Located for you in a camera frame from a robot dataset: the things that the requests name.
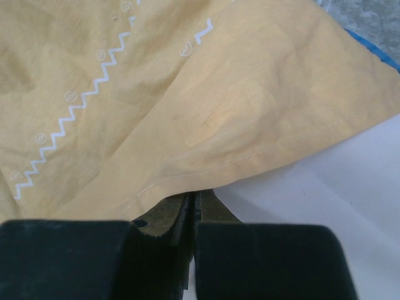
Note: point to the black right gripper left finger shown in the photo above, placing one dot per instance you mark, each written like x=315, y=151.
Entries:
x=146, y=258

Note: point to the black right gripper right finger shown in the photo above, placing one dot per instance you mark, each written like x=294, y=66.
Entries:
x=238, y=260

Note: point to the cream white pillow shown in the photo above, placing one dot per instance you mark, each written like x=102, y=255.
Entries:
x=352, y=188

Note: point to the yellow and blue pillowcase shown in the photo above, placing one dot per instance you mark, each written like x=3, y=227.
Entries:
x=107, y=107

